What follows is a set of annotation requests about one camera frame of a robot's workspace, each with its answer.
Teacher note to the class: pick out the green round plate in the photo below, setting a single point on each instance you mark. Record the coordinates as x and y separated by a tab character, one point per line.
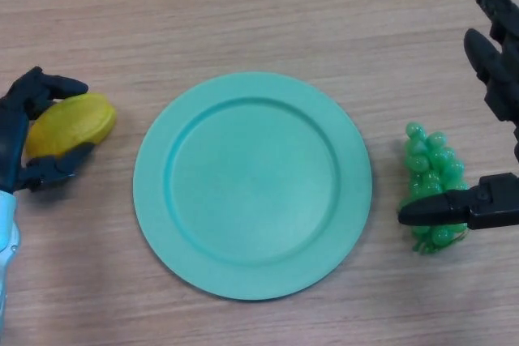
251	188

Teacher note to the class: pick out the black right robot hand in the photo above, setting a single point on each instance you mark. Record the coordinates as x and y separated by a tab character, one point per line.
500	78

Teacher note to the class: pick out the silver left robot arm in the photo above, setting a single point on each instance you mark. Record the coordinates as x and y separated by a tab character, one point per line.
7	249

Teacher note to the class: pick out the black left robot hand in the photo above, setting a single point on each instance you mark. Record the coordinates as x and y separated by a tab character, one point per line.
12	131

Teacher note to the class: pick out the green grape bunch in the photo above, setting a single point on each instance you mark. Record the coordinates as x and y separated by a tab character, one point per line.
431	159

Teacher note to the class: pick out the yellow starfruit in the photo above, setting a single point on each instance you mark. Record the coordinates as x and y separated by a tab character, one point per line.
73	125

